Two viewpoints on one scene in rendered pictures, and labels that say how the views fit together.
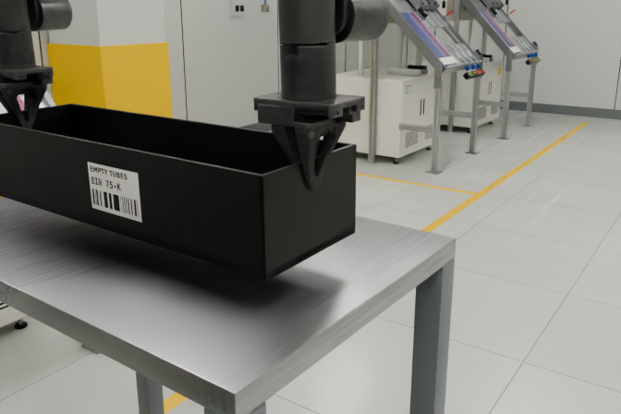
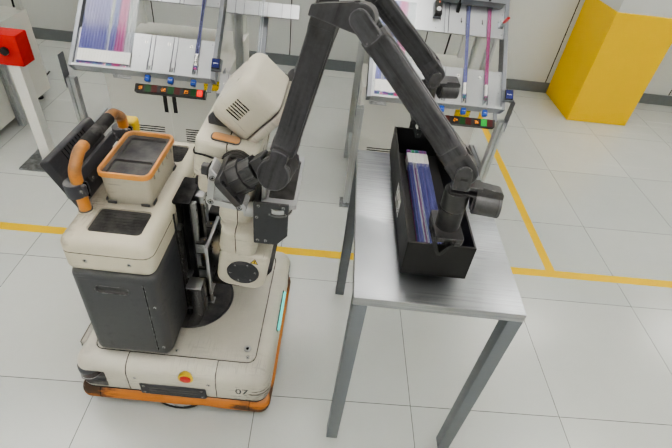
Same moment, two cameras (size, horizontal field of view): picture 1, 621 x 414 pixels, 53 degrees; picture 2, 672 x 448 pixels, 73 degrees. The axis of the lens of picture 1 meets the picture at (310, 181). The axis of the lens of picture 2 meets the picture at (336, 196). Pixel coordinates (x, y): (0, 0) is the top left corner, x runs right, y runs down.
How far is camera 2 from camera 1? 0.78 m
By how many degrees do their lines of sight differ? 51
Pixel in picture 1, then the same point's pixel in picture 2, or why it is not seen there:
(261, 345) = (381, 290)
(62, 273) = (372, 214)
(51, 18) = (445, 95)
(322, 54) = (448, 217)
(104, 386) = not seen: hidden behind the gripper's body
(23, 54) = not seen: hidden behind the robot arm
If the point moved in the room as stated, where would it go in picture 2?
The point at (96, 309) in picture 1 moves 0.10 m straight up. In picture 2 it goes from (362, 238) to (367, 212)
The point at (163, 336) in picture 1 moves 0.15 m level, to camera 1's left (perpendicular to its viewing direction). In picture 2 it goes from (364, 263) to (334, 230)
